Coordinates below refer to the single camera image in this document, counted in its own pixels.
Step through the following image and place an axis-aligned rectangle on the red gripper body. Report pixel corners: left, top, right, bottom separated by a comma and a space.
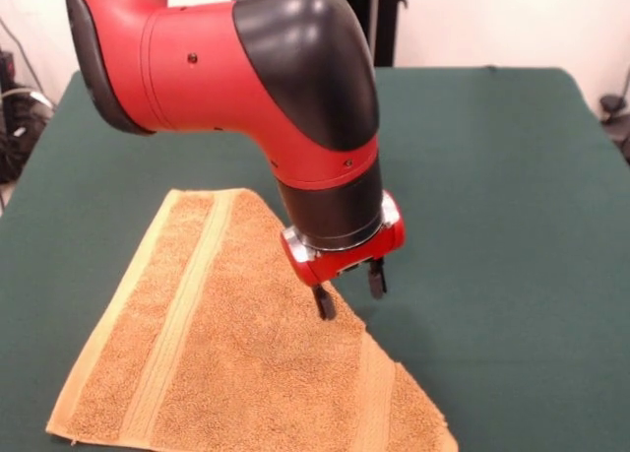
280, 190, 408, 287

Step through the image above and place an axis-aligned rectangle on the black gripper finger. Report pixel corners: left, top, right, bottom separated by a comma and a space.
312, 283, 338, 321
364, 257, 389, 300

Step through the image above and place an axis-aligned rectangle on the orange terry towel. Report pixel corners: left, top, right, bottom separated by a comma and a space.
45, 188, 459, 452

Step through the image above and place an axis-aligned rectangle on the dark green table cloth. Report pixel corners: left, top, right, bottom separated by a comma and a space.
0, 66, 630, 452

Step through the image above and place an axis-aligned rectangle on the small black stand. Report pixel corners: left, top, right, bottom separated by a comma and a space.
598, 95, 630, 166

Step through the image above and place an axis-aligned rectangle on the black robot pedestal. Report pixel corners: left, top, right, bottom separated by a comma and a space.
235, 0, 410, 69

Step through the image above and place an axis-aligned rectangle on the black equipment with cables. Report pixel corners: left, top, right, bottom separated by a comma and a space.
0, 50, 55, 183

